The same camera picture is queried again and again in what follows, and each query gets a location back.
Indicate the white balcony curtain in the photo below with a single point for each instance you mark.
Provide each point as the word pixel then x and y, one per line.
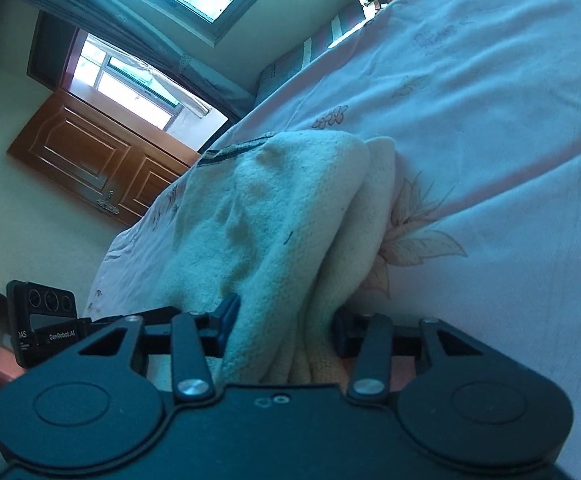
pixel 170 87

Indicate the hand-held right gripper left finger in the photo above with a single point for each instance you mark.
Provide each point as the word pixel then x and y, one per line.
pixel 229 312

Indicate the long blue curtain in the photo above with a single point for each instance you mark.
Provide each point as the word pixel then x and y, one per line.
pixel 135 25

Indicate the cream sweater with striped trim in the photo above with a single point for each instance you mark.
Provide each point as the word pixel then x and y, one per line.
pixel 270 230

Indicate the pink floral bed sheet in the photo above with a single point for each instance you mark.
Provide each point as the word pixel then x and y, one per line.
pixel 495 135

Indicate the balcony window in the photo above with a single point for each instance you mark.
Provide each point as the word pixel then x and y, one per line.
pixel 125 82

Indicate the brown wooden door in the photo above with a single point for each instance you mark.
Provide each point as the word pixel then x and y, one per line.
pixel 95 155

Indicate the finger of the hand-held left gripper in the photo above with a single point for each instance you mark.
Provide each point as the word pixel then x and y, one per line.
pixel 120 314

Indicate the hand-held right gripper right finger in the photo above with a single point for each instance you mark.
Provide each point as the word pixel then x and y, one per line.
pixel 343 330

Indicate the striped mattress cover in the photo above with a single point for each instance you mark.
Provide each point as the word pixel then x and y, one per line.
pixel 305 60

